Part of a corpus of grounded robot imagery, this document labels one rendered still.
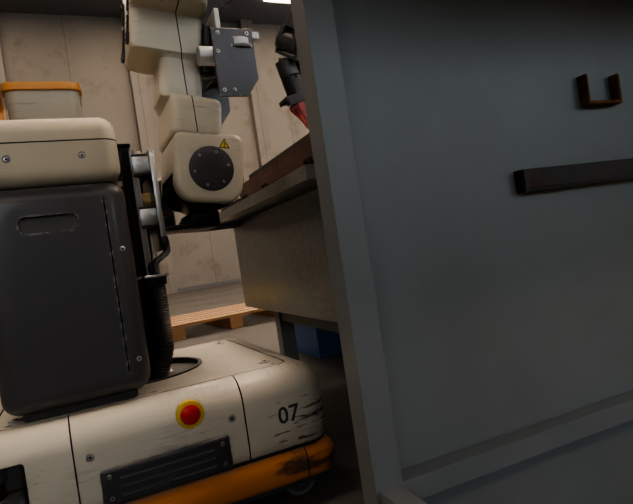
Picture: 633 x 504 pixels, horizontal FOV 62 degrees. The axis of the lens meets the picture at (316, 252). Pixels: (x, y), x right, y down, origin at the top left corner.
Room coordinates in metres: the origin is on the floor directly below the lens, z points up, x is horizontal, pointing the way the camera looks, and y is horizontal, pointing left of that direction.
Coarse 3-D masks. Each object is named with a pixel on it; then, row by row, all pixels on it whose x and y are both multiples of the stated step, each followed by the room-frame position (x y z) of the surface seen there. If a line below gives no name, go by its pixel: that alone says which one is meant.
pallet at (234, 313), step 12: (204, 312) 4.47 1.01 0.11; (216, 312) 4.31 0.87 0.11; (228, 312) 4.16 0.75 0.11; (240, 312) 4.02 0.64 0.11; (252, 312) 4.05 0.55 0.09; (264, 312) 4.55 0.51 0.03; (180, 324) 3.80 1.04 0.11; (192, 324) 3.84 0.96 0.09; (216, 324) 4.31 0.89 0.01; (228, 324) 4.02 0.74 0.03; (240, 324) 4.00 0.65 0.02; (180, 336) 3.79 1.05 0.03
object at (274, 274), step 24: (264, 216) 1.91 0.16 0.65; (288, 216) 1.67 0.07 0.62; (312, 216) 1.49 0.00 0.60; (240, 240) 2.26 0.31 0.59; (264, 240) 1.94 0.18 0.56; (288, 240) 1.70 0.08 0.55; (312, 240) 1.52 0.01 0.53; (240, 264) 2.32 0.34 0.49; (264, 264) 1.99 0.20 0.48; (288, 264) 1.74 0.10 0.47; (312, 264) 1.54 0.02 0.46; (264, 288) 2.03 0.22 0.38; (288, 288) 1.77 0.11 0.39; (312, 288) 1.57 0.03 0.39; (288, 312) 1.80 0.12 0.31; (312, 312) 1.60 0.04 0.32
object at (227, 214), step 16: (288, 176) 1.17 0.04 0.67; (304, 176) 1.09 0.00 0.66; (256, 192) 1.41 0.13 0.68; (272, 192) 1.29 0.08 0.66; (288, 192) 1.51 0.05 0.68; (304, 192) 1.58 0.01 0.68; (240, 208) 1.58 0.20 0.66; (256, 208) 1.86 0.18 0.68; (272, 208) 1.93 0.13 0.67; (224, 224) 2.32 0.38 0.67; (240, 224) 2.35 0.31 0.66
